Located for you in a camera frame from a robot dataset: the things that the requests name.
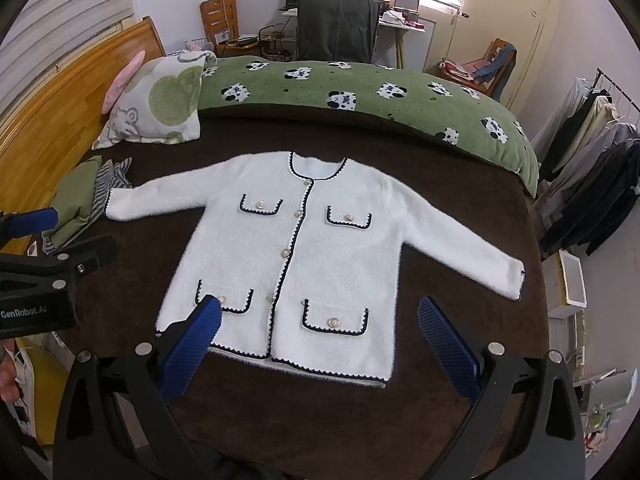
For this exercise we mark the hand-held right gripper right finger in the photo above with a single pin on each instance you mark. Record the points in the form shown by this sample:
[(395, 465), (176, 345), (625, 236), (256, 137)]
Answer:
[(447, 345)]

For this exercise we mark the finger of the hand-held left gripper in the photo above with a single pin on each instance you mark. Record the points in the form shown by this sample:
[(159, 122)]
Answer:
[(92, 255), (32, 222)]

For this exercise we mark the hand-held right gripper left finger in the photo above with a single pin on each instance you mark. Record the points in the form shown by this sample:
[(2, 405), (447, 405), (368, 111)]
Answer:
[(192, 345)]

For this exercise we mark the white fuzzy cardigan black trim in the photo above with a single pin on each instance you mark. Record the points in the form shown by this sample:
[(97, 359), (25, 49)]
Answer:
[(350, 260)]

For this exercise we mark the row of hanging clothes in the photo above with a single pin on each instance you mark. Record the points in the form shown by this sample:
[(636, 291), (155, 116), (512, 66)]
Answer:
[(590, 170)]

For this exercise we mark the pile of clothes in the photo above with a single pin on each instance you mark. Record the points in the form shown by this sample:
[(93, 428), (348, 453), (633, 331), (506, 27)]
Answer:
[(467, 70)]

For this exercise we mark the metal clothes rack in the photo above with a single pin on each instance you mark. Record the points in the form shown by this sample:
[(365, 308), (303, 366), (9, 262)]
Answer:
[(620, 92)]

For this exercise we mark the person's left hand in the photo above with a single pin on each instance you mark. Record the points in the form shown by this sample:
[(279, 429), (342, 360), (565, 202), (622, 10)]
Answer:
[(7, 372)]

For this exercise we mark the grey striped garment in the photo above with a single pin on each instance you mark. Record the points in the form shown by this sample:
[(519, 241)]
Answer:
[(107, 175)]

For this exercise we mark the yellow storage box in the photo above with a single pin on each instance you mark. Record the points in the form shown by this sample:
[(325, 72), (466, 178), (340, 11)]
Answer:
[(45, 390)]

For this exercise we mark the wooden headboard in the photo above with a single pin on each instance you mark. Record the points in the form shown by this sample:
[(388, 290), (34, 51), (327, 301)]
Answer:
[(50, 125)]

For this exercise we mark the white foam box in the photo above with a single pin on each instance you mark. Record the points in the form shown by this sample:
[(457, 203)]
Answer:
[(572, 275)]

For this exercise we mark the pink plush pillow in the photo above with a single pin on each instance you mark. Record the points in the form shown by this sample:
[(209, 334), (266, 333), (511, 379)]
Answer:
[(120, 85)]

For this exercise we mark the white pillow green heart print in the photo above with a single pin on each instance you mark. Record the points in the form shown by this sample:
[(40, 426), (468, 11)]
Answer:
[(165, 95)]

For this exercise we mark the grey striped roller blind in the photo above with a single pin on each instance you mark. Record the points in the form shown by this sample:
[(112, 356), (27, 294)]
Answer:
[(75, 10)]

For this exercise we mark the green panda print quilt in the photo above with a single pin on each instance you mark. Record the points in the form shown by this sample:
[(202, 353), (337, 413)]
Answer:
[(310, 92)]

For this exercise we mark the wooden chair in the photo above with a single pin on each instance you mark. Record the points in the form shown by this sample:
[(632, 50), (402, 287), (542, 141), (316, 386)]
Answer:
[(220, 15), (500, 50)]

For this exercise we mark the white desk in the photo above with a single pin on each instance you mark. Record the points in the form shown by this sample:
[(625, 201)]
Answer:
[(402, 26)]

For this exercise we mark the black office chair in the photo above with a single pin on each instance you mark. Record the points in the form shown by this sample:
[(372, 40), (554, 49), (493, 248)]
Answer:
[(335, 27)]

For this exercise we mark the cream wardrobe door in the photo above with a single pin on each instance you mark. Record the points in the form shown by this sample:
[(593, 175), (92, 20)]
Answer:
[(500, 10)]

